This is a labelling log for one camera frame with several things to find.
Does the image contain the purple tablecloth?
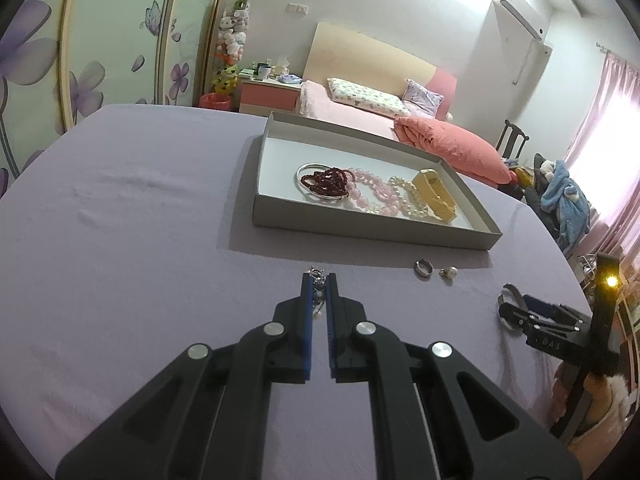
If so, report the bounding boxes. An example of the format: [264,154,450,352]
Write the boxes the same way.
[0,104,596,480]

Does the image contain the grey plush toy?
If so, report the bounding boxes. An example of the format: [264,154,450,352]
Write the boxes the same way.
[532,154,558,181]

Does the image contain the silver pendant earring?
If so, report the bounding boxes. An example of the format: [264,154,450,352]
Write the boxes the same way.
[310,266,328,321]

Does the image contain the pink curtain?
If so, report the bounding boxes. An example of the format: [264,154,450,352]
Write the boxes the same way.
[565,52,640,261]

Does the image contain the white air conditioner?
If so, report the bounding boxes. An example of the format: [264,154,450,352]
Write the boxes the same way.
[492,0,546,41]

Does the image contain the thin silver bangle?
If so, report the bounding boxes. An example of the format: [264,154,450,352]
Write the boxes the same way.
[296,162,351,205]

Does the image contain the dark wooden chair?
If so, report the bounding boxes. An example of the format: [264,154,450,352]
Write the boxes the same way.
[496,120,530,161]

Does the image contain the pink duvet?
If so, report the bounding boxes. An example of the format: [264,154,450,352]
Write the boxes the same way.
[393,116,513,184]

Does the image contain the white patterned pillow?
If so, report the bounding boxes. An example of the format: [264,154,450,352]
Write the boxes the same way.
[326,77,410,120]

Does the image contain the grey cardboard tray box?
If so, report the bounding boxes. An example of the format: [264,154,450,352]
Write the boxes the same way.
[251,111,502,251]

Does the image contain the yellow bangle bracelets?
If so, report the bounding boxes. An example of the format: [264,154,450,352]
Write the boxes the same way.
[411,170,458,223]

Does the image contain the white pearl bracelet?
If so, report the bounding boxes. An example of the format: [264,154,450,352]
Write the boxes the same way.
[365,175,431,219]

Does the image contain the pink and white nightstand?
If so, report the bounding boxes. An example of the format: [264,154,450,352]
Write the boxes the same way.
[239,77,303,115]

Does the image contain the pink bead bracelet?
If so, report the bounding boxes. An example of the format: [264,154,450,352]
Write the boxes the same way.
[345,167,401,217]

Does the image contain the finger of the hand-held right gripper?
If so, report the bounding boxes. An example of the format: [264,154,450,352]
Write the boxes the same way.
[499,305,576,345]
[522,295,593,332]

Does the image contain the person's right forearm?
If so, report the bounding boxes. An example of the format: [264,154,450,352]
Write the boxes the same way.
[550,360,636,448]

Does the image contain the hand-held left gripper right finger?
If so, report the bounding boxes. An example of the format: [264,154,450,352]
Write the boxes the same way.
[326,272,583,480]

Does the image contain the air conditioner pipe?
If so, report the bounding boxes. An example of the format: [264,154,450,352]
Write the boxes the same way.
[510,40,553,86]

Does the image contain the blue fleece garment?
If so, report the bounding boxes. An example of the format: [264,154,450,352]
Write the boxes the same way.
[540,160,593,251]

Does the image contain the purple patterned pillow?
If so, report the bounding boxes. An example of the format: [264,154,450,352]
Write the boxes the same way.
[401,79,445,120]

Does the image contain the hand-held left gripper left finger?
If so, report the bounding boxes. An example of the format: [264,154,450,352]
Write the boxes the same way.
[55,272,314,480]

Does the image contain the clear tube of plush toys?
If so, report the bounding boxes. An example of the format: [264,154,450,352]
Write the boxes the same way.
[212,0,258,99]

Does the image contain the red basket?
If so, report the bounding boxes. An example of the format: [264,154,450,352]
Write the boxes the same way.
[199,92,233,111]

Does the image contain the silver cuff bangle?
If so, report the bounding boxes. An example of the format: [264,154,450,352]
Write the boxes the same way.
[496,283,528,332]

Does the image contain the pink bed sheet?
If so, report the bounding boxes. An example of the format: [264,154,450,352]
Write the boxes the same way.
[299,80,401,137]

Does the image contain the dark red bead bracelet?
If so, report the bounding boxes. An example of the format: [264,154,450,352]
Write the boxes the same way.
[300,167,355,196]

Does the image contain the flower-print sliding wardrobe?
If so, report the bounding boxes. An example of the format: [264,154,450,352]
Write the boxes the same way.
[0,0,236,196]

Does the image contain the beige and pink headboard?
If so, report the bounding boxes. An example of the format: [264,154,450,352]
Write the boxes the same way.
[302,21,458,121]

